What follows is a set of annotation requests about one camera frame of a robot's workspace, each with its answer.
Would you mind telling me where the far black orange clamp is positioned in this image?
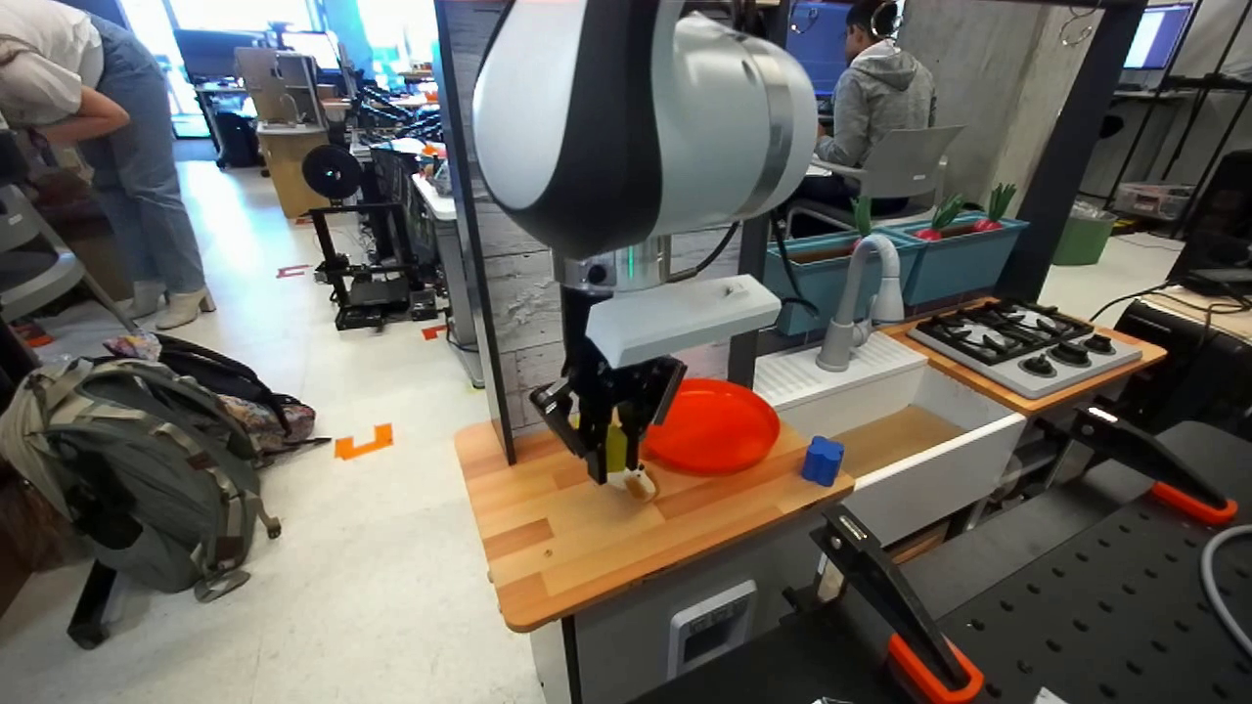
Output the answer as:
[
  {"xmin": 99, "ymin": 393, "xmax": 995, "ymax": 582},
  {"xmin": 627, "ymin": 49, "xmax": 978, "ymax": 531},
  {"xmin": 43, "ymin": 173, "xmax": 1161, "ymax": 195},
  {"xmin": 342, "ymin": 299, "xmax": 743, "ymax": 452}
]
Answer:
[{"xmin": 1073, "ymin": 406, "xmax": 1238, "ymax": 530}]

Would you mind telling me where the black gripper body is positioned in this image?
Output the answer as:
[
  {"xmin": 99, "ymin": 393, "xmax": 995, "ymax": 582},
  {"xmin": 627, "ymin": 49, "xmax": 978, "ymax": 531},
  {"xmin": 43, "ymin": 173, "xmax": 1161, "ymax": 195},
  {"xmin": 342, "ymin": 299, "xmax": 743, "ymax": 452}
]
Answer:
[{"xmin": 526, "ymin": 290, "xmax": 683, "ymax": 462}]

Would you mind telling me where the grey backpack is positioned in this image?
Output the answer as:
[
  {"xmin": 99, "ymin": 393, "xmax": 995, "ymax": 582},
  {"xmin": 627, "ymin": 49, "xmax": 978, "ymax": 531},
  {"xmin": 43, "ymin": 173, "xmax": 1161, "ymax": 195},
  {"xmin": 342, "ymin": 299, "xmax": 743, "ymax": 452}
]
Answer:
[{"xmin": 2, "ymin": 337, "xmax": 318, "ymax": 604}]

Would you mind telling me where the yellow toy block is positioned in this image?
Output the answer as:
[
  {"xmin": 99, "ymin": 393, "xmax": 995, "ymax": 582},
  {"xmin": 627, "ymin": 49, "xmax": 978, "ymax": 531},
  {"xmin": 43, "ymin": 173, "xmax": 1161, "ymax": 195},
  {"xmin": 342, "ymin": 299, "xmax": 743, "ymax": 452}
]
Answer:
[{"xmin": 607, "ymin": 424, "xmax": 627, "ymax": 484}]

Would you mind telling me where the left toy radish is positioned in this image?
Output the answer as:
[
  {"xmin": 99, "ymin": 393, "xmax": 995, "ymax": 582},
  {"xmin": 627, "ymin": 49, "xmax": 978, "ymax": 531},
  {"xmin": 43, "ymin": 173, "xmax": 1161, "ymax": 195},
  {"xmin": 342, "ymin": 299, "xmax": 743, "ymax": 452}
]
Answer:
[{"xmin": 918, "ymin": 186, "xmax": 1015, "ymax": 243}]

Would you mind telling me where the grey toy faucet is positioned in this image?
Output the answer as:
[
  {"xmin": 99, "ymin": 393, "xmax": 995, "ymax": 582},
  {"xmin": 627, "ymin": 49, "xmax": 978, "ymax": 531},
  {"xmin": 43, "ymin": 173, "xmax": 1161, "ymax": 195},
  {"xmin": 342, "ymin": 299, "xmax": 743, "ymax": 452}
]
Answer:
[{"xmin": 817, "ymin": 235, "xmax": 905, "ymax": 371}]

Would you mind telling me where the black orange clamp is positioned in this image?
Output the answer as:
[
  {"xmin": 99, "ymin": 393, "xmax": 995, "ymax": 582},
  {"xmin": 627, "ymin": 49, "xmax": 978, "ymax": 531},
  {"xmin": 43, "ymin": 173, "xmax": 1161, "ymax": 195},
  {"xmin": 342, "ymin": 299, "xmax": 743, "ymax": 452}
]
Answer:
[
  {"xmin": 1073, "ymin": 406, "xmax": 1238, "ymax": 530},
  {"xmin": 812, "ymin": 506, "xmax": 987, "ymax": 704}
]

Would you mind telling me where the left teal planter box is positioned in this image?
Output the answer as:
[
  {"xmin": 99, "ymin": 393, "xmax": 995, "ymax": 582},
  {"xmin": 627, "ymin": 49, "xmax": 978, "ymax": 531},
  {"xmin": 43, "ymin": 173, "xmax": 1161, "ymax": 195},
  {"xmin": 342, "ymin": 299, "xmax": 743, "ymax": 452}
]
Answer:
[{"xmin": 764, "ymin": 218, "xmax": 1030, "ymax": 337}]

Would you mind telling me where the person in jeans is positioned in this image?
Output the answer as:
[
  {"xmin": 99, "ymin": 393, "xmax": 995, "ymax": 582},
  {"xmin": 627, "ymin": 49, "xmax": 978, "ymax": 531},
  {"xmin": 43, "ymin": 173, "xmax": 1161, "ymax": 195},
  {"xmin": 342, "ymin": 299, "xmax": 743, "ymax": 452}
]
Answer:
[{"xmin": 0, "ymin": 0, "xmax": 215, "ymax": 329}]

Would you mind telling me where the grey cable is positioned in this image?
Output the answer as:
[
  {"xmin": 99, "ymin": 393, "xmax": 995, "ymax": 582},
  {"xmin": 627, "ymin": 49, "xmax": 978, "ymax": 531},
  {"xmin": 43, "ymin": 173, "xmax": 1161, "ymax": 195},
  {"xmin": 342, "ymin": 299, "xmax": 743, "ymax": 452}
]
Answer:
[{"xmin": 1198, "ymin": 521, "xmax": 1252, "ymax": 622}]

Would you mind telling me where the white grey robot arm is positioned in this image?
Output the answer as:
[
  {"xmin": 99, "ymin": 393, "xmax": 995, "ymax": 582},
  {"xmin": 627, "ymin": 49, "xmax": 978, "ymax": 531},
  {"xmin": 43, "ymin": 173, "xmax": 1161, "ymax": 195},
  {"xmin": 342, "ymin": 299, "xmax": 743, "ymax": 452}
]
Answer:
[{"xmin": 472, "ymin": 0, "xmax": 817, "ymax": 493}]

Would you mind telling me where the white toy sink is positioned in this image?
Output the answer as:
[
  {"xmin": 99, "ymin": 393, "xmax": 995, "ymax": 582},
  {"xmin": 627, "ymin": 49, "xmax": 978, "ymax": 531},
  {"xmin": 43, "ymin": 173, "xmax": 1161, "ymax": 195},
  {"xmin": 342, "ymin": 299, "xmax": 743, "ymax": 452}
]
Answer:
[{"xmin": 753, "ymin": 333, "xmax": 1023, "ymax": 544}]

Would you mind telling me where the blue toy cube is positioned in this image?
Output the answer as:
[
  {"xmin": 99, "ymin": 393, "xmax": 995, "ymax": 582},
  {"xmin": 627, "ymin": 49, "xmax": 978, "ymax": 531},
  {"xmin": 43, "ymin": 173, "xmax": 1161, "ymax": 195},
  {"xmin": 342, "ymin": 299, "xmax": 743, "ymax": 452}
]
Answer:
[{"xmin": 800, "ymin": 440, "xmax": 845, "ymax": 484}]

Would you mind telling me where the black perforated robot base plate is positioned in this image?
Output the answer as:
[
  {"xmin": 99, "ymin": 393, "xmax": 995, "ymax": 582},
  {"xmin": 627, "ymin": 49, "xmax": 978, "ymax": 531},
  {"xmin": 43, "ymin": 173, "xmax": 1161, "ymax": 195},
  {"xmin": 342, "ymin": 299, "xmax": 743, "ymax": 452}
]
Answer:
[{"xmin": 632, "ymin": 420, "xmax": 1252, "ymax": 704}]

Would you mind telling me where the toy gas stove top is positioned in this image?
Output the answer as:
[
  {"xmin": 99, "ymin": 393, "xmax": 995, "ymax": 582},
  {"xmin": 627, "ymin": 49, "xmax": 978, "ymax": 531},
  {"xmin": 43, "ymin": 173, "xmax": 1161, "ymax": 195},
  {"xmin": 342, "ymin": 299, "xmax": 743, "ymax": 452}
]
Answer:
[{"xmin": 908, "ymin": 303, "xmax": 1141, "ymax": 401}]

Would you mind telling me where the red plastic plate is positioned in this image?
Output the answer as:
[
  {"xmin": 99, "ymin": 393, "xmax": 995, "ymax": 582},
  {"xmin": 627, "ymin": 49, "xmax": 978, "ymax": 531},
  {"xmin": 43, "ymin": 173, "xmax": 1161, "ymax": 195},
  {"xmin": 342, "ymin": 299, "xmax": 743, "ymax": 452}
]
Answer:
[{"xmin": 640, "ymin": 380, "xmax": 778, "ymax": 478}]

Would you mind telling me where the near black orange clamp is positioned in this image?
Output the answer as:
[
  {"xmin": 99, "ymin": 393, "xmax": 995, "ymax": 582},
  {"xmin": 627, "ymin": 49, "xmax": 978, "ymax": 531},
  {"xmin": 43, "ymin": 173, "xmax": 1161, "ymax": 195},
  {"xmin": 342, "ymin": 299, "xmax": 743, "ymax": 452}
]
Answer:
[{"xmin": 812, "ymin": 506, "xmax": 987, "ymax": 704}]

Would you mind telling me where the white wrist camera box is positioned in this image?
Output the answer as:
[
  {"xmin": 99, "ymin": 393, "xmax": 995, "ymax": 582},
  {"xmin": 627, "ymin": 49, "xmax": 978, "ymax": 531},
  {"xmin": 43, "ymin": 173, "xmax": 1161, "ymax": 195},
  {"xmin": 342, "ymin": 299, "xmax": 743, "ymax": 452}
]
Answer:
[{"xmin": 588, "ymin": 273, "xmax": 782, "ymax": 368}]

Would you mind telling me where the person in grey hoodie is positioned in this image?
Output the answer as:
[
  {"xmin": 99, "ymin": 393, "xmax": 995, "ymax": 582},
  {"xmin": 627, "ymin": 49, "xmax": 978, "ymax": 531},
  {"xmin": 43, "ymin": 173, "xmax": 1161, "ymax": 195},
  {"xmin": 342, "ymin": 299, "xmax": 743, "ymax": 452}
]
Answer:
[{"xmin": 817, "ymin": 0, "xmax": 940, "ymax": 170}]

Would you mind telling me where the orange floor bracket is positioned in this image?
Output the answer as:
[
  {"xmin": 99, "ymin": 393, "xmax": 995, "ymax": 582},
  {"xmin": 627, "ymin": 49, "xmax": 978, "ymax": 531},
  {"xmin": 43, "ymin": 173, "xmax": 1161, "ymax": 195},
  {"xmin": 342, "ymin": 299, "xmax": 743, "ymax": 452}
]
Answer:
[{"xmin": 331, "ymin": 424, "xmax": 393, "ymax": 462}]

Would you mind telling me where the small beige toy figure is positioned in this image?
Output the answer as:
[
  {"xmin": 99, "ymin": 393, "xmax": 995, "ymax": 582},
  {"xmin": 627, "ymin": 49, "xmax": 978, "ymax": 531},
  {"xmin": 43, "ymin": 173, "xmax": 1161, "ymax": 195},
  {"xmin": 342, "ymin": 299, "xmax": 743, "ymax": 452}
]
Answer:
[{"xmin": 618, "ymin": 469, "xmax": 657, "ymax": 502}]

